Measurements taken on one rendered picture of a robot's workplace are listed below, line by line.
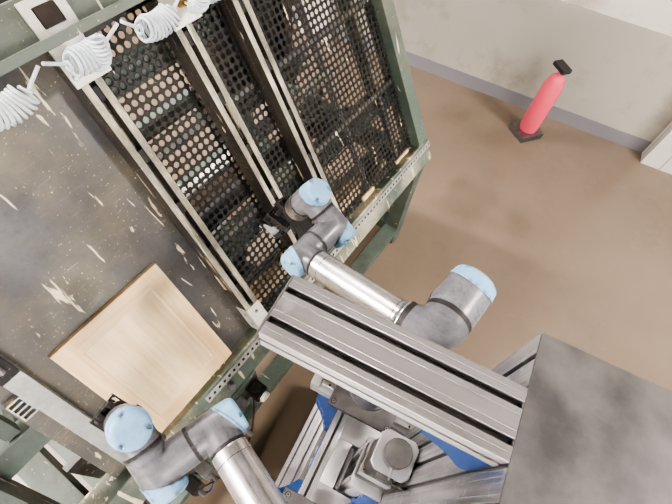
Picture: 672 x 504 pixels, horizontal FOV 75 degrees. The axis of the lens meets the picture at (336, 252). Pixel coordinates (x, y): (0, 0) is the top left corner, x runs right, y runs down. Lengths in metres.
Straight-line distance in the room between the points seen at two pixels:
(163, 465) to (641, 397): 0.77
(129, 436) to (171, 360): 0.72
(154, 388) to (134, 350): 0.17
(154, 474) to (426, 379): 0.58
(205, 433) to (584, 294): 2.85
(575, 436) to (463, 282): 0.52
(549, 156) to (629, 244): 0.92
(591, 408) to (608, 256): 3.09
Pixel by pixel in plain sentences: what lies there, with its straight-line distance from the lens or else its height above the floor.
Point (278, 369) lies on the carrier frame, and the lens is 2.45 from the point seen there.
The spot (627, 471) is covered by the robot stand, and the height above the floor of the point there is 2.03.
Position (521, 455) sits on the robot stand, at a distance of 0.56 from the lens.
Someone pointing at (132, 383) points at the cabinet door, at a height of 1.09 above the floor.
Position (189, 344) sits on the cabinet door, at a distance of 1.62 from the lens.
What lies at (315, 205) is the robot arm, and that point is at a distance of 1.15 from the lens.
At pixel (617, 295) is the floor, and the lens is 3.53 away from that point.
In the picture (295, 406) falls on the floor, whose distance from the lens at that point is 2.58.
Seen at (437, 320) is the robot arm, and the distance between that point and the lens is 0.97.
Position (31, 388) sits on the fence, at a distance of 1.44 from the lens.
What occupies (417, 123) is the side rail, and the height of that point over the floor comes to 1.01.
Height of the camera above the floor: 2.53
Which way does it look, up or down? 59 degrees down
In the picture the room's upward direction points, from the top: 9 degrees clockwise
